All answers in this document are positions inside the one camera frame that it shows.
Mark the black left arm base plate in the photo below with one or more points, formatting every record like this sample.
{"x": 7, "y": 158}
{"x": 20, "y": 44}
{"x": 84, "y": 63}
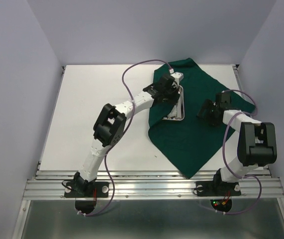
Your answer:
{"x": 95, "y": 190}

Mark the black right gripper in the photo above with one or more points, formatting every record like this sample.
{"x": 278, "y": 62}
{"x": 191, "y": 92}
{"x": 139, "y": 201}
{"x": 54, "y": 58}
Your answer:
{"x": 208, "y": 104}

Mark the aluminium extrusion rail frame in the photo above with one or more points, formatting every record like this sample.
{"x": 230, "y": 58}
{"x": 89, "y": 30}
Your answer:
{"x": 134, "y": 185}

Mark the dark green surgical drape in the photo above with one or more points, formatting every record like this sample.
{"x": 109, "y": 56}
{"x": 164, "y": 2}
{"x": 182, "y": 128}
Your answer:
{"x": 190, "y": 143}

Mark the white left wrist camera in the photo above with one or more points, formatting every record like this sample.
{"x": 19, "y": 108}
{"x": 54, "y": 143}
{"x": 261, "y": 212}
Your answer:
{"x": 177, "y": 77}

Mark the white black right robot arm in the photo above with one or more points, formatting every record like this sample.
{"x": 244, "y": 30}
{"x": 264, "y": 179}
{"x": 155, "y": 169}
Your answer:
{"x": 256, "y": 147}

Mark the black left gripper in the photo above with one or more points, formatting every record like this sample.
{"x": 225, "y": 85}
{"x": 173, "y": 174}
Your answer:
{"x": 175, "y": 90}

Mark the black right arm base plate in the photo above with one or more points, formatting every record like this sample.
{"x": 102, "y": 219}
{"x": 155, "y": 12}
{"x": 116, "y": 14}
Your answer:
{"x": 210, "y": 189}

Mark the right side aluminium rail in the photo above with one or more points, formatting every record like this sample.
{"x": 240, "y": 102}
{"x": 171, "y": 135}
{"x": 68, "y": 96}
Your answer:
{"x": 245, "y": 97}

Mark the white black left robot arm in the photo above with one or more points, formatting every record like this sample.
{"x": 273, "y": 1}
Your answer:
{"x": 110, "y": 126}

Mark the stainless steel instrument tray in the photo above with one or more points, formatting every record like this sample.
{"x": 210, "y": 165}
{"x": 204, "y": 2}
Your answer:
{"x": 178, "y": 111}

